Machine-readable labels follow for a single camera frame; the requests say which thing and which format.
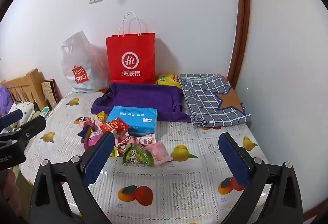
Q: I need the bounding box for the purple towel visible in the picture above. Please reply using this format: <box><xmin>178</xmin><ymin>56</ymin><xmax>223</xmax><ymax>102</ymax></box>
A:
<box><xmin>91</xmin><ymin>82</ymin><xmax>192</xmax><ymax>123</ymax></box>

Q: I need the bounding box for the fruit-print tablecloth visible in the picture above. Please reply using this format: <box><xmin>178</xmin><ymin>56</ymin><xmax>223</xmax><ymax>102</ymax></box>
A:
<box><xmin>19</xmin><ymin>89</ymin><xmax>272</xmax><ymax>224</ymax></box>

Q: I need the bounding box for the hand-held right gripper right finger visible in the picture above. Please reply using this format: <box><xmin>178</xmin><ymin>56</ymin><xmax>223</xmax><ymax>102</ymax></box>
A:
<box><xmin>218</xmin><ymin>132</ymin><xmax>304</xmax><ymax>224</ymax></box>

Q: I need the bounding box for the long pink lollipop packet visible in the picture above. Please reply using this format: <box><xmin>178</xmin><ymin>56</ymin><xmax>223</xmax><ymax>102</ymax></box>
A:
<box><xmin>128</xmin><ymin>134</ymin><xmax>156</xmax><ymax>146</ymax></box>

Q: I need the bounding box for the green snack packet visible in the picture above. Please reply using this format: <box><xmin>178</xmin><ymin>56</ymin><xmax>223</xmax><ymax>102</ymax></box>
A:
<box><xmin>122</xmin><ymin>143</ymin><xmax>155</xmax><ymax>167</ymax></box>

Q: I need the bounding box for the blue tissue pack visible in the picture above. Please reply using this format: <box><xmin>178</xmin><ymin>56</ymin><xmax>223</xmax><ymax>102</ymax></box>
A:
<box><xmin>106</xmin><ymin>106</ymin><xmax>157</xmax><ymax>137</ymax></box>

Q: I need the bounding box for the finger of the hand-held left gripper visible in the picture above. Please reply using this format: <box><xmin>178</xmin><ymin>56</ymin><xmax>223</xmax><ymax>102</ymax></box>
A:
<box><xmin>0</xmin><ymin>109</ymin><xmax>23</xmax><ymax>130</ymax></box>
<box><xmin>0</xmin><ymin>115</ymin><xmax>47</xmax><ymax>149</ymax></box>

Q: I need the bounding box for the white patterned pillow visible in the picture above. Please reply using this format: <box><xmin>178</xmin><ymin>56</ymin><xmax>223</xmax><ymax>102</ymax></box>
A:
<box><xmin>8</xmin><ymin>101</ymin><xmax>41</xmax><ymax>135</ymax></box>

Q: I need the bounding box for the purple cloth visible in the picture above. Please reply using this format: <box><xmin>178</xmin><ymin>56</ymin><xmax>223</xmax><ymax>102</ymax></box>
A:
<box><xmin>0</xmin><ymin>86</ymin><xmax>13</xmax><ymax>115</ymax></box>

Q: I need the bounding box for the red paper bag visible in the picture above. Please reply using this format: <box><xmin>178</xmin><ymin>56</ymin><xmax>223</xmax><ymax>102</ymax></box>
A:
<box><xmin>106</xmin><ymin>12</ymin><xmax>156</xmax><ymax>84</ymax></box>

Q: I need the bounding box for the red and white snack packet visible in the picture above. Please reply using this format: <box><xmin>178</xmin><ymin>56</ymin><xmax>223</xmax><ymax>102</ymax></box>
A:
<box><xmin>114</xmin><ymin>134</ymin><xmax>134</xmax><ymax>149</ymax></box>

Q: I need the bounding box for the yellow snack bag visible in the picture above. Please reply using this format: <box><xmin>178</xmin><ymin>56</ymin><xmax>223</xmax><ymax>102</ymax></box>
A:
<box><xmin>156</xmin><ymin>74</ymin><xmax>182</xmax><ymax>89</ymax></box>

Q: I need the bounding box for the grey checked folded cloth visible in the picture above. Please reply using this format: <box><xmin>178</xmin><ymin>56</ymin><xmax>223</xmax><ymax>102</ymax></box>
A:
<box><xmin>178</xmin><ymin>73</ymin><xmax>253</xmax><ymax>128</ymax></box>

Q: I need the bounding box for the wooden headboard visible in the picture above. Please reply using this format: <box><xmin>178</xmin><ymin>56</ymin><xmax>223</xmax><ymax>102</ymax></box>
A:
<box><xmin>0</xmin><ymin>68</ymin><xmax>48</xmax><ymax>112</ymax></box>

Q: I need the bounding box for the pale pink snack packet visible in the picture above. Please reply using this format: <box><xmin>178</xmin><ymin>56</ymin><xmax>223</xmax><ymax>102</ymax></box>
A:
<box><xmin>78</xmin><ymin>116</ymin><xmax>99</xmax><ymax>130</ymax></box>

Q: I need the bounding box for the person's left hand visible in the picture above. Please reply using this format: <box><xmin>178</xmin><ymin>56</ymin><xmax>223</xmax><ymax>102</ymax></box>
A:
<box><xmin>0</xmin><ymin>169</ymin><xmax>22</xmax><ymax>217</ymax></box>

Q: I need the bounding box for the brown wooden door frame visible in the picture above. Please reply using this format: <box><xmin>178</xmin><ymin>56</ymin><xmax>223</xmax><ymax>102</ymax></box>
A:
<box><xmin>227</xmin><ymin>0</ymin><xmax>251</xmax><ymax>86</ymax></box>

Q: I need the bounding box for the brown card box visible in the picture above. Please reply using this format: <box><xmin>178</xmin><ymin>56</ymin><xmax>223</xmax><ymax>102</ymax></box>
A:
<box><xmin>41</xmin><ymin>79</ymin><xmax>63</xmax><ymax>110</ymax></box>

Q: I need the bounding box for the purple snack packet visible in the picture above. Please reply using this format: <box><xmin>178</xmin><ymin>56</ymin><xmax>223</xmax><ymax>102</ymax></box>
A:
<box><xmin>77</xmin><ymin>127</ymin><xmax>103</xmax><ymax>150</ymax></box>

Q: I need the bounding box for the white plastic bag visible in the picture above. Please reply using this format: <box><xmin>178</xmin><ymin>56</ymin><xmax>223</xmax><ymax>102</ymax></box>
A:
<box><xmin>59</xmin><ymin>31</ymin><xmax>109</xmax><ymax>93</ymax></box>

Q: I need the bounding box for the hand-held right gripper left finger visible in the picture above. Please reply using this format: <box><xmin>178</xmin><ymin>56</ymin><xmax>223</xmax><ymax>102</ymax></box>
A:
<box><xmin>29</xmin><ymin>132</ymin><xmax>116</xmax><ymax>224</ymax></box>

